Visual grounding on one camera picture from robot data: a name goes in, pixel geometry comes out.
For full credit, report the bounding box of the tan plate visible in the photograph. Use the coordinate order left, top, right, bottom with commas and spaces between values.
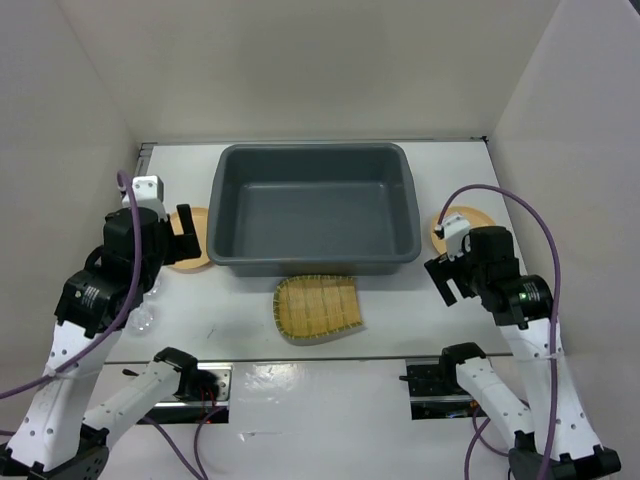
170, 207, 212, 274
429, 205, 496, 254

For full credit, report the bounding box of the clear plastic cup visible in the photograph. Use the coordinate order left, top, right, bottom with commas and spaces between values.
144, 278, 162, 299
125, 303, 155, 336

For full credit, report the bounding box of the woven bamboo tray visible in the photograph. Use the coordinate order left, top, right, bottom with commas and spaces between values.
272, 274, 365, 344

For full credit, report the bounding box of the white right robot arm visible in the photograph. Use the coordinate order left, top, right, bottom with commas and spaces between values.
425, 215, 621, 479

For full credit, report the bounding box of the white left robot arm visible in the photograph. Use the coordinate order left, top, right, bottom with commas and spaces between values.
1, 204, 217, 479

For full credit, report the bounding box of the grey plastic bin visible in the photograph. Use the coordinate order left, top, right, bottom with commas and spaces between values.
207, 143, 422, 276

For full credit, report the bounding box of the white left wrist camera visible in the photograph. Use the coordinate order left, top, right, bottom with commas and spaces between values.
132, 175, 166, 217

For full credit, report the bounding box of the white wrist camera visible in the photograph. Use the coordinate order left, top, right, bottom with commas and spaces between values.
132, 175, 166, 217
434, 213, 471, 261

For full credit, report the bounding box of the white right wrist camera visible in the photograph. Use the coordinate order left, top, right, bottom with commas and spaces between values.
434, 213, 471, 261

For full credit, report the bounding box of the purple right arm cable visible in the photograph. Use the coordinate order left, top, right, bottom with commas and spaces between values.
436, 184, 564, 480

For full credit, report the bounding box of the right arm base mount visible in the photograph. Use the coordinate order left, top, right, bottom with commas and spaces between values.
399, 358, 479, 420

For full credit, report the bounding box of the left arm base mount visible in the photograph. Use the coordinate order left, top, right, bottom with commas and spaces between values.
147, 368, 231, 424

